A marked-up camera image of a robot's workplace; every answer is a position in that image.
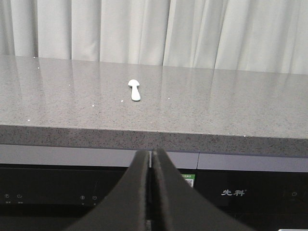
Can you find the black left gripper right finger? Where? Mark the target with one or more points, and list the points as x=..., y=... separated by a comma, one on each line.
x=179, y=207

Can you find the white curtain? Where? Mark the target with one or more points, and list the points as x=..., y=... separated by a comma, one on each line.
x=252, y=35

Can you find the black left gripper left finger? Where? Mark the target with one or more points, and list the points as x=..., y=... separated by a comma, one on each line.
x=124, y=208

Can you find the black drawer sterilizer cabinet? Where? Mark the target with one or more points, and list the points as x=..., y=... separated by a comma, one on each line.
x=263, y=200

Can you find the green energy label sticker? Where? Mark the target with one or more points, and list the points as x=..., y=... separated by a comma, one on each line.
x=189, y=178

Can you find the mint green plastic spoon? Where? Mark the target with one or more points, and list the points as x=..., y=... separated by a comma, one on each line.
x=135, y=95

